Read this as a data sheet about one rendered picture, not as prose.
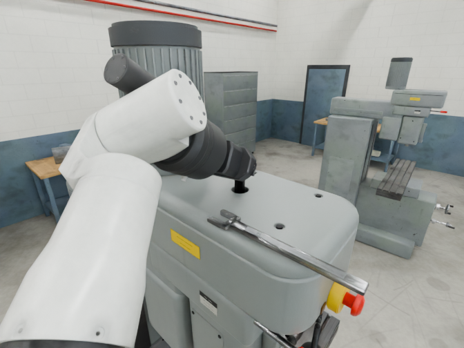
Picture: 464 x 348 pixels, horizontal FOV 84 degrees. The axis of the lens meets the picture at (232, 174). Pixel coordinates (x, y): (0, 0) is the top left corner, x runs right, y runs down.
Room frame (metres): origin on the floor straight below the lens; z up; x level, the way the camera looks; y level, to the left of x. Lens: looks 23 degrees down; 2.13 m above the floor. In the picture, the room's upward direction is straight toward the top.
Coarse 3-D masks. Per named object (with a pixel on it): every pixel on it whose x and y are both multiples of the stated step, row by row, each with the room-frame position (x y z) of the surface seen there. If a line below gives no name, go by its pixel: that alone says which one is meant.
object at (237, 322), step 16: (160, 256) 0.50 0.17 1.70; (160, 272) 0.50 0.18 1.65; (176, 272) 0.46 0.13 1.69; (192, 272) 0.42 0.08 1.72; (192, 288) 0.42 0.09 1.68; (208, 288) 0.39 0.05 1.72; (208, 304) 0.38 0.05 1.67; (224, 304) 0.35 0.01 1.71; (224, 320) 0.35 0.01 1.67; (240, 320) 0.33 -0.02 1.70; (240, 336) 0.33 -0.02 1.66; (256, 336) 0.33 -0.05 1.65
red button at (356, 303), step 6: (348, 294) 0.32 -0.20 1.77; (342, 300) 0.32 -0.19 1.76; (348, 300) 0.32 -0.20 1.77; (354, 300) 0.31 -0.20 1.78; (360, 300) 0.31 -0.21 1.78; (348, 306) 0.31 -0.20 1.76; (354, 306) 0.30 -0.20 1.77; (360, 306) 0.30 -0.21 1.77; (354, 312) 0.30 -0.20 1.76; (360, 312) 0.30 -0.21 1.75
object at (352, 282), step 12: (228, 216) 0.37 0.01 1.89; (228, 228) 0.34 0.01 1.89; (240, 228) 0.34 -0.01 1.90; (252, 228) 0.34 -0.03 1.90; (264, 240) 0.31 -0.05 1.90; (276, 240) 0.31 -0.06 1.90; (288, 252) 0.28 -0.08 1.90; (300, 252) 0.28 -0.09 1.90; (312, 264) 0.26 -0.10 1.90; (324, 264) 0.26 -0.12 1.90; (336, 276) 0.24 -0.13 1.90; (348, 276) 0.24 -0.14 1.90; (348, 288) 0.22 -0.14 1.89; (360, 288) 0.22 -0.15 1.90
